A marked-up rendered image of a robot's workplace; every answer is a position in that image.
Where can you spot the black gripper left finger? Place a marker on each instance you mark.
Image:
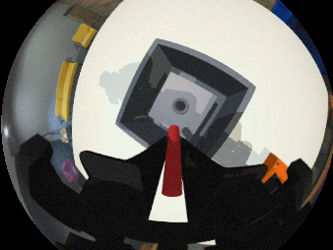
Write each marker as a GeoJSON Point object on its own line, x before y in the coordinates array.
{"type": "Point", "coordinates": [140, 173]}

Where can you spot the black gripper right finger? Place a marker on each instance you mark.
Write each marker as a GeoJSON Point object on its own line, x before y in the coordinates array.
{"type": "Point", "coordinates": [203, 179]}

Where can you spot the red peg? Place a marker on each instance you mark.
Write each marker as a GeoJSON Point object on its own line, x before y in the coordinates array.
{"type": "Point", "coordinates": [172, 183]}

